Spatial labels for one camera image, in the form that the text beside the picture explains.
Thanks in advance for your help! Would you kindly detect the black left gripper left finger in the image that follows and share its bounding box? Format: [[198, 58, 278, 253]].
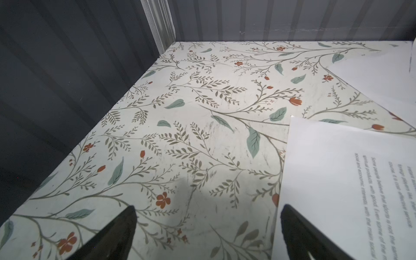
[[69, 206, 137, 260]]

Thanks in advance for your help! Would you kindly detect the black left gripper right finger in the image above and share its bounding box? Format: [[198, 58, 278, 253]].
[[280, 204, 352, 260]]

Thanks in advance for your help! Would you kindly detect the printed paper sheet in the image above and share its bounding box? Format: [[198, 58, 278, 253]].
[[272, 117, 416, 260]]

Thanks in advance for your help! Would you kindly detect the white paper sheet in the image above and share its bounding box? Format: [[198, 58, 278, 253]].
[[329, 41, 416, 127]]

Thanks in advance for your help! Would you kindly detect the aluminium frame post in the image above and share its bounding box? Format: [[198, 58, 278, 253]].
[[141, 0, 176, 54]]

